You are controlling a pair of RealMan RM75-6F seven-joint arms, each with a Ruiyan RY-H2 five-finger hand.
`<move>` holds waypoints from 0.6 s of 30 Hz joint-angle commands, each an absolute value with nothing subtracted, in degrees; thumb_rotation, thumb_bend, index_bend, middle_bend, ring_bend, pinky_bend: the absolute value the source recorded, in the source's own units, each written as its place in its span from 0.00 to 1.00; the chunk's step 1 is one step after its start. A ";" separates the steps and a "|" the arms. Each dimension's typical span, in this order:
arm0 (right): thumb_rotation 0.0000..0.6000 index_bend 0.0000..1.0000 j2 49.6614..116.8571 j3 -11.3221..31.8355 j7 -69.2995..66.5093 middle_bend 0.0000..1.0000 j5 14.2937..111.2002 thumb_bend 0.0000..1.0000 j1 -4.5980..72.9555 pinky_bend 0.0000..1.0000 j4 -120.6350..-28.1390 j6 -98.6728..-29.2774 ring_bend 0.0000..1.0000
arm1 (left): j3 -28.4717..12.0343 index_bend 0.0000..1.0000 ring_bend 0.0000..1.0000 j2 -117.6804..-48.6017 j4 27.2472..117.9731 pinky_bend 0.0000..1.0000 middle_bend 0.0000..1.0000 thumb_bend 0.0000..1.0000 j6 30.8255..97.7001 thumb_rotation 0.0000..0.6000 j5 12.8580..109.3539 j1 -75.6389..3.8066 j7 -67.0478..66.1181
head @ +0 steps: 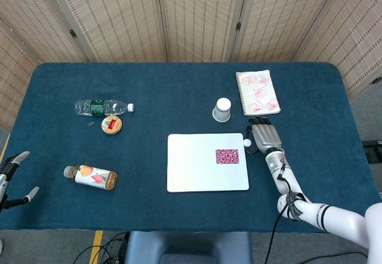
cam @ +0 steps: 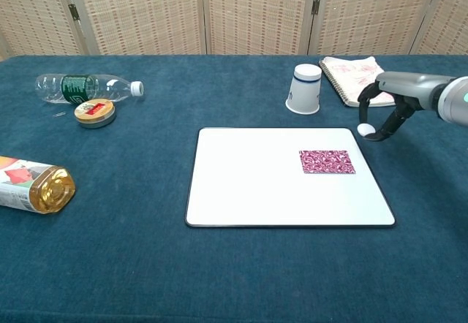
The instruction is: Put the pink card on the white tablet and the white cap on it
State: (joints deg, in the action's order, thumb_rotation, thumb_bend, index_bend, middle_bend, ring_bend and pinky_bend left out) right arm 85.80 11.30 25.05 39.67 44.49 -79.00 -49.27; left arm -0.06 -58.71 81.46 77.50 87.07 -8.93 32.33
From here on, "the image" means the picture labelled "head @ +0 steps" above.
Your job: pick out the spiral notebook with red drawings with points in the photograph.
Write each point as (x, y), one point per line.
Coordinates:
(258, 92)

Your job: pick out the blue tablecloth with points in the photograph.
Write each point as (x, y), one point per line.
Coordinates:
(167, 96)

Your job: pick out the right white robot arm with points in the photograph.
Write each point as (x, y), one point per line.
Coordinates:
(337, 219)

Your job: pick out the white rectangular board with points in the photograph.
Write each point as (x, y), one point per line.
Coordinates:
(194, 165)

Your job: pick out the black equipment beside table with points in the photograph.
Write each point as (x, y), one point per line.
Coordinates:
(373, 150)

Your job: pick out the clear water bottle green label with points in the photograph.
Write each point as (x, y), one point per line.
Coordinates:
(97, 107)

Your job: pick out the woven bamboo folding screen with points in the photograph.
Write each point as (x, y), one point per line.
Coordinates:
(119, 19)

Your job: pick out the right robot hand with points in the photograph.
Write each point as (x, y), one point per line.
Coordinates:
(267, 135)

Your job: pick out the upturned white paper cup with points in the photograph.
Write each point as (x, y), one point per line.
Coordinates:
(222, 111)

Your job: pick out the white round disc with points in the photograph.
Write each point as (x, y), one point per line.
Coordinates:
(247, 142)

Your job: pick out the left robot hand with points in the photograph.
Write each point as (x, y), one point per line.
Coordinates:
(10, 165)

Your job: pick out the dark metal screen hinge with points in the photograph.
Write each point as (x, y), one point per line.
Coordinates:
(238, 26)
(72, 33)
(375, 81)

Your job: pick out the metal paper clip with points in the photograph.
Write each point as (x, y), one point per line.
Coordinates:
(91, 123)

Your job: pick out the round tin with gold lid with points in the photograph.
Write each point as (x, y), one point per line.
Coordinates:
(111, 125)

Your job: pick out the amber tea drink bottle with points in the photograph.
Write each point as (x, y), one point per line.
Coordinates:
(92, 178)

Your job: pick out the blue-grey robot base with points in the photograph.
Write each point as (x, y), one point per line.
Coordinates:
(188, 246)

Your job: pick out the pink patterned card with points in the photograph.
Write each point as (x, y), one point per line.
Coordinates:
(227, 156)

